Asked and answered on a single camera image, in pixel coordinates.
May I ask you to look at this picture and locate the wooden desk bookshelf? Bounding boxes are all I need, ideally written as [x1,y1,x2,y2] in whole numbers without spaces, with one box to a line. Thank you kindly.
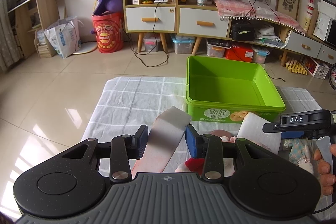
[7,0,66,59]

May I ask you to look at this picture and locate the white microwave oven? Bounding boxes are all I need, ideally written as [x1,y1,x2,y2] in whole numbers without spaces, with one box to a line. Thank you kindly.
[313,0,336,47]

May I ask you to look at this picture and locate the beige rabbit doll blue dress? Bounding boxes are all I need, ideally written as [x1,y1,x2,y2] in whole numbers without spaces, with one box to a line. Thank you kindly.
[288,139,316,174]

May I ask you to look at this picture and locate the person's right hand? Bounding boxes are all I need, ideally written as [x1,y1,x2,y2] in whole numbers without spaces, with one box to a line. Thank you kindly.
[314,149,335,196]

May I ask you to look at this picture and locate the clear bin pink contents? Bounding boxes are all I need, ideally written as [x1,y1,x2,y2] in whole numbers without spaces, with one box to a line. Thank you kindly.
[142,33,161,52]

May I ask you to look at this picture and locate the white paper shopping bag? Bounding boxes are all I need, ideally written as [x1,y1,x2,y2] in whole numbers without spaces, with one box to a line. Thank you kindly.
[44,16,81,58]

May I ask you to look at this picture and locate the red snack bucket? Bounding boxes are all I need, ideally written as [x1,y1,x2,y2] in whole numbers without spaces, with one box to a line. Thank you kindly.
[91,12,123,53]

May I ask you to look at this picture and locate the red cardboard box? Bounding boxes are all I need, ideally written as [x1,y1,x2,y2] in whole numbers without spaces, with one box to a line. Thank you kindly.
[224,42,253,62]

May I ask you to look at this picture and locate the pink fluffy plush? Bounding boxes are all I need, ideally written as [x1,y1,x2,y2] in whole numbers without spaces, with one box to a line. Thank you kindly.
[210,129,236,143]

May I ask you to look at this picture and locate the yellow egg tray toy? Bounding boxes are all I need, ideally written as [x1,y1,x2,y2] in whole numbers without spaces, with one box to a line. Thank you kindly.
[285,58,308,75]

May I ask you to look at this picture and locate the black device on shelf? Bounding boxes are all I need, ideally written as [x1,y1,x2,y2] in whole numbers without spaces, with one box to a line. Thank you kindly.
[230,23,255,41]

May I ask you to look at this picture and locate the green plastic cookie box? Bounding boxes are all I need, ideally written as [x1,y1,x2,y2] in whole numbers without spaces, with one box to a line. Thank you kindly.
[186,55,286,123]

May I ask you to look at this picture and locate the low wooden drawer cabinet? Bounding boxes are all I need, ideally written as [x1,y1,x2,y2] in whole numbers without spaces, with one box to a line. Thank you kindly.
[177,4,335,65]

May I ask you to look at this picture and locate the pink checked cloth cover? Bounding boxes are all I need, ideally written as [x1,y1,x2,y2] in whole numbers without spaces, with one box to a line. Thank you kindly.
[212,0,305,35]

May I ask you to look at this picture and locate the clear bin blue lid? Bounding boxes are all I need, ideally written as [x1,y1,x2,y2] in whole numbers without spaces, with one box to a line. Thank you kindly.
[170,33,195,54]

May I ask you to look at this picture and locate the red white santa plush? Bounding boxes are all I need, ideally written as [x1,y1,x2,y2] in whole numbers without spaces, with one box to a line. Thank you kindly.
[175,157,205,176]

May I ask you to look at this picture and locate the white patterned box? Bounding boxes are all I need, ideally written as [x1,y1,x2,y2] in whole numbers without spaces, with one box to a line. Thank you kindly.
[301,56,329,80]

